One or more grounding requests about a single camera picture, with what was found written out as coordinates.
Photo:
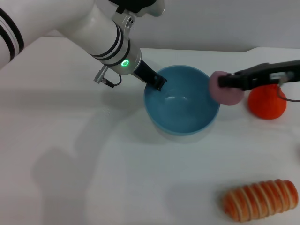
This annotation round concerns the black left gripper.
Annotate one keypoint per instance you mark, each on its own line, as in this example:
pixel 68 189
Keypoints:
pixel 146 75

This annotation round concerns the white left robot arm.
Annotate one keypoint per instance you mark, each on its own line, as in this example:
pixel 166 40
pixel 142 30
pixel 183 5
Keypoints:
pixel 77 25

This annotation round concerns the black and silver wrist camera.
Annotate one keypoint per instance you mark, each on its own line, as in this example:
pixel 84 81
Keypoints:
pixel 143 7

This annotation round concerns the pink peach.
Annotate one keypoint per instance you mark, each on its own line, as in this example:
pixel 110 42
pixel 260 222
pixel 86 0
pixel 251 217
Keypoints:
pixel 225 96

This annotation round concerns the striped orange bread roll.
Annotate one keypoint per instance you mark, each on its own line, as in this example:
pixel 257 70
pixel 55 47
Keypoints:
pixel 260 201

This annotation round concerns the orange-red fruit with stem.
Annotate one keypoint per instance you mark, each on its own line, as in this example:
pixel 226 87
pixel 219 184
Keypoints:
pixel 267 105

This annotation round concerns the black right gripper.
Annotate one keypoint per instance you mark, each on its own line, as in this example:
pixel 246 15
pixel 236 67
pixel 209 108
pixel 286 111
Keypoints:
pixel 274 72

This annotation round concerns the blue bowl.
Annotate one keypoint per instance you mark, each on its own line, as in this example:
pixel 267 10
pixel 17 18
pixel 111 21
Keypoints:
pixel 180 114

